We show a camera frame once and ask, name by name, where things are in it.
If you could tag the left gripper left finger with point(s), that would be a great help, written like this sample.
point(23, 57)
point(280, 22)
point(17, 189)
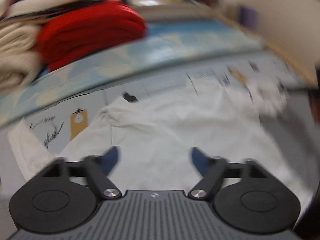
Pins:
point(97, 169)

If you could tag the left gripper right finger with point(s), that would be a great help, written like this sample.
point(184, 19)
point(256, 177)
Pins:
point(212, 172)

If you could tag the white t-shirt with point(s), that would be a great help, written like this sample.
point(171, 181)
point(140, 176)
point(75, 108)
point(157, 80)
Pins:
point(155, 135)

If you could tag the grey printed bed sheet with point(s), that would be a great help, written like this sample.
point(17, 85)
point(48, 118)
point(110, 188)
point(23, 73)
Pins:
point(34, 142)

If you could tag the blue patterned folded quilt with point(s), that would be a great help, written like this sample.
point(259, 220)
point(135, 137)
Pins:
point(165, 45)

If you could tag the red folded blanket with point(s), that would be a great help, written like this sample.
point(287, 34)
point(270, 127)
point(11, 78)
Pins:
point(88, 30)

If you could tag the cream folded blanket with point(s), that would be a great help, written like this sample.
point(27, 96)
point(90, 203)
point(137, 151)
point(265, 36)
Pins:
point(20, 61)

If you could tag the purple box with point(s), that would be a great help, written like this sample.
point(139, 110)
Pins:
point(248, 17)

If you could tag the white folded bedding stack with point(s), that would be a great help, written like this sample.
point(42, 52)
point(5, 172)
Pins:
point(38, 11)

